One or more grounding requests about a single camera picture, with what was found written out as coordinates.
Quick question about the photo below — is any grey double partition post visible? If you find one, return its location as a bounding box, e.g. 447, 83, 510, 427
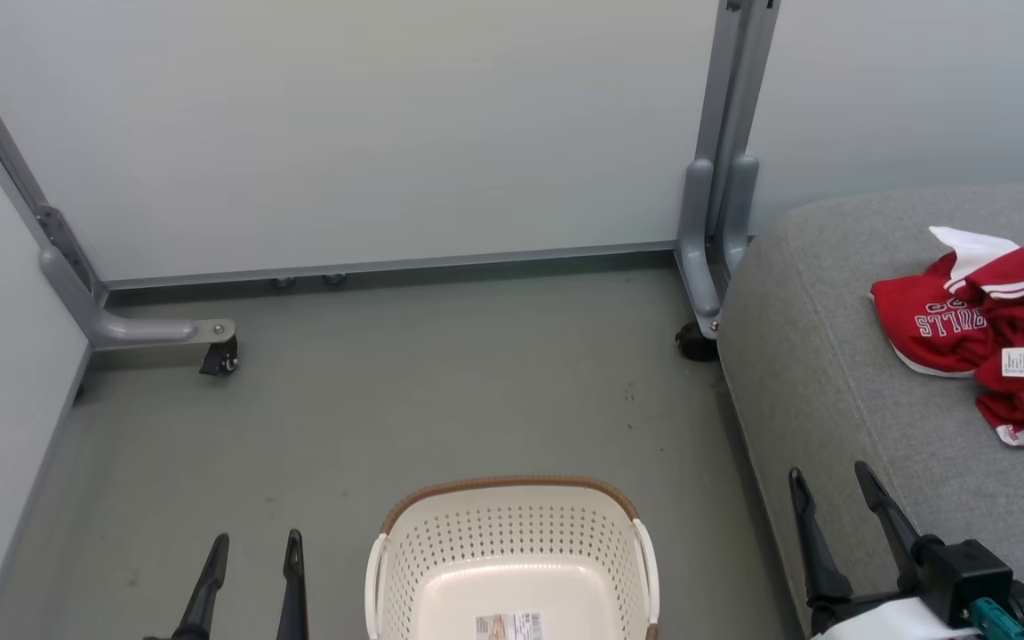
697, 0, 780, 237

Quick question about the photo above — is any grey slanted partition post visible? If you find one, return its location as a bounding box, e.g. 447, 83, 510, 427
0, 18, 109, 304

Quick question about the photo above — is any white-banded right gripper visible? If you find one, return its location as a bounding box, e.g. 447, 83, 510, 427
789, 461, 1024, 640

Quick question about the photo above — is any black caster wheel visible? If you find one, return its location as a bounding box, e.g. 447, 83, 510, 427
199, 336, 240, 377
675, 320, 720, 363

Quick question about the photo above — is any grey partition bottom rail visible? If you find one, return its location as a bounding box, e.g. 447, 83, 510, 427
103, 240, 679, 291

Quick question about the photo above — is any cream perforated laundry basket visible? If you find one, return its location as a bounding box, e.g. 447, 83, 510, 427
365, 476, 660, 640

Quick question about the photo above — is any paper label sticker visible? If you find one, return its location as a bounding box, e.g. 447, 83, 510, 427
475, 612, 544, 640

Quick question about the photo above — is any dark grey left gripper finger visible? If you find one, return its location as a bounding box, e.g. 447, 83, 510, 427
172, 534, 230, 640
276, 530, 309, 640

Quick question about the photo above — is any grey fabric sofa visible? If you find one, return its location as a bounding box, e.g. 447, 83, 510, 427
716, 182, 1024, 640

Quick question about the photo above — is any grey curved partition foot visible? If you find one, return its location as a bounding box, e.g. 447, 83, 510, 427
39, 247, 238, 350

